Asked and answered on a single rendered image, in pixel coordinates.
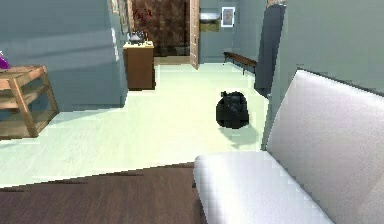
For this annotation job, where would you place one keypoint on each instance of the white framed wall picture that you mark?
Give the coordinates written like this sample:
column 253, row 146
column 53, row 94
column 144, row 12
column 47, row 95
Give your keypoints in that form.
column 228, row 16

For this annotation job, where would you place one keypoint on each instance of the red house plant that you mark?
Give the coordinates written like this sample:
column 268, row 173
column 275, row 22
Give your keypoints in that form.
column 142, row 16

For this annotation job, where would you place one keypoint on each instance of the brown wooden cabinet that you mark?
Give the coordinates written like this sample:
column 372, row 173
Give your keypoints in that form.
column 139, row 66

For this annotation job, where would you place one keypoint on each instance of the white sofa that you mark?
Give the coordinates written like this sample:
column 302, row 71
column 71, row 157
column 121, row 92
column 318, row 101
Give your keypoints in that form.
column 300, row 160

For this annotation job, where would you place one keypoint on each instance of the light wooden shelf table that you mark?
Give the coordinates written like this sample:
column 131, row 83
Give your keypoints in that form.
column 23, row 100

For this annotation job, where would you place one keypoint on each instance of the dark grey tall panel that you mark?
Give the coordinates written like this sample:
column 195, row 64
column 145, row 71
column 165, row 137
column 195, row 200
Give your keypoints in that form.
column 268, row 50

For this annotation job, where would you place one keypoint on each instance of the light wooden room door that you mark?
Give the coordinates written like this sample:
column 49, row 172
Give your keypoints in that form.
column 194, row 33

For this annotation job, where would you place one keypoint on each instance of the purple vase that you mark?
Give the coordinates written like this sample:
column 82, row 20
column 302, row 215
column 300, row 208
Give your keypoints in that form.
column 3, row 63

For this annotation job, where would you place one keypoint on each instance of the silver kettle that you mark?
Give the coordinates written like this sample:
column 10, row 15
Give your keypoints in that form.
column 137, row 36

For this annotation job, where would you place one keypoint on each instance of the long wooden bench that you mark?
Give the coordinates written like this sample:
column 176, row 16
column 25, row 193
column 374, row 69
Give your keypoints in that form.
column 241, row 60

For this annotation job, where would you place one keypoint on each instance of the black garbage bag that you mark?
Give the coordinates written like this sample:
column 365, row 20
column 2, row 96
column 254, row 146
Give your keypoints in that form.
column 232, row 111

